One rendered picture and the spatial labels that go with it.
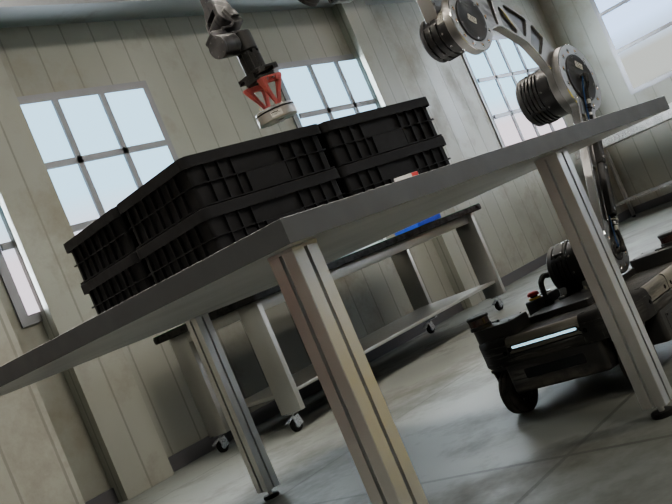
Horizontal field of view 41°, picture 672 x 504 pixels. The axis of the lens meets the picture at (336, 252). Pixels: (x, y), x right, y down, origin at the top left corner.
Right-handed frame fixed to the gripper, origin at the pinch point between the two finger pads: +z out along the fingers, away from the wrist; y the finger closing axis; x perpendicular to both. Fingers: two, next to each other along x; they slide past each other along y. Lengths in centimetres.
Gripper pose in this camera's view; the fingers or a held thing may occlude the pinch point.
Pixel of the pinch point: (272, 105)
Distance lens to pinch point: 231.0
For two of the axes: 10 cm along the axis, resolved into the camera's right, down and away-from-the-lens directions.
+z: 4.3, 9.0, 0.3
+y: 5.7, -2.4, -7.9
